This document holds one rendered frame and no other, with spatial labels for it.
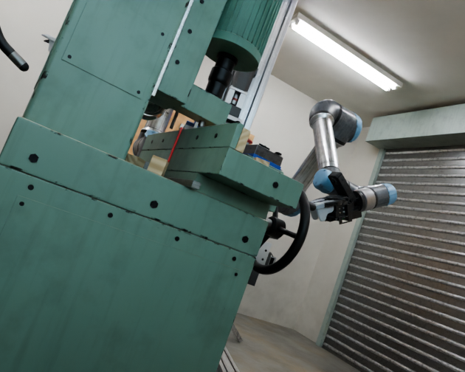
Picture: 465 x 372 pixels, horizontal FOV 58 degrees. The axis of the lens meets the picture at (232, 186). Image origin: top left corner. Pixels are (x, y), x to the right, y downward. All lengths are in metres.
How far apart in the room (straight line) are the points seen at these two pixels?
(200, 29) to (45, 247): 0.63
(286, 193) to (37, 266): 0.51
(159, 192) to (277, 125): 4.23
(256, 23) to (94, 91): 0.47
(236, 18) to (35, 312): 0.82
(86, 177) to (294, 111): 4.48
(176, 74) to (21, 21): 3.53
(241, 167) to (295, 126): 4.33
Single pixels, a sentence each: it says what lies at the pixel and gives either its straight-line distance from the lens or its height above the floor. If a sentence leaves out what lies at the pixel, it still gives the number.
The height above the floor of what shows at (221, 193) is 0.82.
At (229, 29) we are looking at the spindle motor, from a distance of 1.17.
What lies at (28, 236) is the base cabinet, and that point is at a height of 0.61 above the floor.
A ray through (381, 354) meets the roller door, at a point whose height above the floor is 0.24.
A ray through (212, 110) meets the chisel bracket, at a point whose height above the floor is 1.03.
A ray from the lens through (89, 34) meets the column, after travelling 0.99.
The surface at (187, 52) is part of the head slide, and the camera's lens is 1.09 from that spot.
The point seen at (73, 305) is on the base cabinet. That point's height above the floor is 0.51.
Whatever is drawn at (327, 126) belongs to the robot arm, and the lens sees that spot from 1.65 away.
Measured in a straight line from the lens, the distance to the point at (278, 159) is 1.21.
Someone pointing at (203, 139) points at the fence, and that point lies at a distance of 0.98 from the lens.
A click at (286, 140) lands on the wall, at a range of 5.10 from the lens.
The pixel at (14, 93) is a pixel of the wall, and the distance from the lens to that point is 4.38.
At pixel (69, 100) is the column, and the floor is 0.88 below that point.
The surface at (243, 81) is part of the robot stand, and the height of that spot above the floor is 1.42.
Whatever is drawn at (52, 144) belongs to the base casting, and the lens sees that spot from 0.84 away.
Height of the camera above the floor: 0.72
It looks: 7 degrees up
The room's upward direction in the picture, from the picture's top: 20 degrees clockwise
